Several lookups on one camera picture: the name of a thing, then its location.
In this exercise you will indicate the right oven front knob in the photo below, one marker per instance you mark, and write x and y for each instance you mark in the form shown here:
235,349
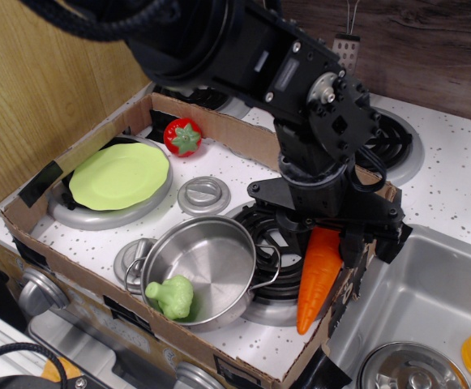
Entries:
189,376

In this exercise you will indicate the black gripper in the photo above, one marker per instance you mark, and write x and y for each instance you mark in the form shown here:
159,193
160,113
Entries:
360,205

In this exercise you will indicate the steel sink basin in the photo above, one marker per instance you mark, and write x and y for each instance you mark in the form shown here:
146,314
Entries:
423,296

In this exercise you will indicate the light green plate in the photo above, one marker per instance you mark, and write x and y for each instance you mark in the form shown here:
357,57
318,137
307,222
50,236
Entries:
119,177

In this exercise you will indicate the centre silver stove knob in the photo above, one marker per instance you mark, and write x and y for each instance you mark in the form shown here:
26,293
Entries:
204,196

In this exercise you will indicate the orange toy carrot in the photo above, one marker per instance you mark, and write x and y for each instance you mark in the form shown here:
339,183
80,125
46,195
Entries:
321,267

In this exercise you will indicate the green toy broccoli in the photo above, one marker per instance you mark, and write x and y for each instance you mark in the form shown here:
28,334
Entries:
174,296

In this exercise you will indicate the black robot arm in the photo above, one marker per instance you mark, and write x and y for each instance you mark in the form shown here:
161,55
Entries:
322,115

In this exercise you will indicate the steel pot with handles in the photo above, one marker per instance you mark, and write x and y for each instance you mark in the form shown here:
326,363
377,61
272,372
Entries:
218,256

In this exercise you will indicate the hanging metal spatula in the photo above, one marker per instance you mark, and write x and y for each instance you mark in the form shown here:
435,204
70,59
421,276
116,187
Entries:
346,44

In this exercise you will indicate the back left stove burner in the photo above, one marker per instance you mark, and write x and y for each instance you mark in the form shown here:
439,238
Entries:
204,97

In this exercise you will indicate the front silver stove knob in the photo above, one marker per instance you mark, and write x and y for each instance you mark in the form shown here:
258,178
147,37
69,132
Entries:
129,262

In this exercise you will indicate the orange toy piece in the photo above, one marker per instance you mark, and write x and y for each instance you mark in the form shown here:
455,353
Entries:
50,371

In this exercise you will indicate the red toy tomato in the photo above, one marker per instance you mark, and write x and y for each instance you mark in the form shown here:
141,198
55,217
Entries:
182,137

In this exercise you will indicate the steel pot lid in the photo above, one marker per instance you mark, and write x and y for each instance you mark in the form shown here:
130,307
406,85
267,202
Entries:
409,365

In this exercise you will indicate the oven knob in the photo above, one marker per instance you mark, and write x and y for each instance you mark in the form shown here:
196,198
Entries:
40,294
189,376

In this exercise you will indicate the front right stove burner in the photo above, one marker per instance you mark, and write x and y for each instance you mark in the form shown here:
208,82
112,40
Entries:
275,304

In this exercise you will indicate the silver stove knob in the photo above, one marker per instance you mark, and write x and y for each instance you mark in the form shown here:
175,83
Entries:
204,196
129,262

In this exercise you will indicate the left oven front knob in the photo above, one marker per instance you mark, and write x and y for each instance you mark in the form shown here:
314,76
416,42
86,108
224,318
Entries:
40,294

